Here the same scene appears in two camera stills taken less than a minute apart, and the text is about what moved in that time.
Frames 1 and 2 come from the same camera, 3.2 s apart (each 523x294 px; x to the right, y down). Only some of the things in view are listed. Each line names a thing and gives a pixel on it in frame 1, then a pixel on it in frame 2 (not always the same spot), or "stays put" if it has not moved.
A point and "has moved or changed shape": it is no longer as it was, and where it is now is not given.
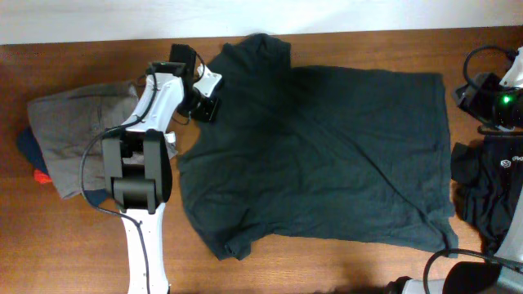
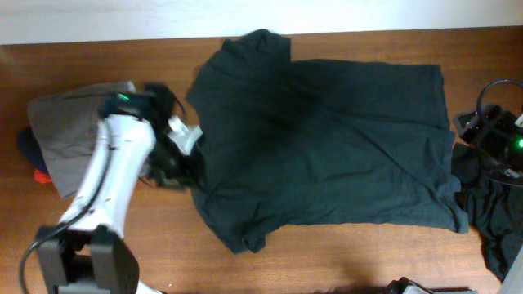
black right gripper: (473, 101) to (485, 128)
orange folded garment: (42, 177) stays put
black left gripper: (207, 112) to (186, 172)
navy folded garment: (29, 148) stays put
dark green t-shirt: (301, 153) has moved or changed shape
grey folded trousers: (64, 122) stays put
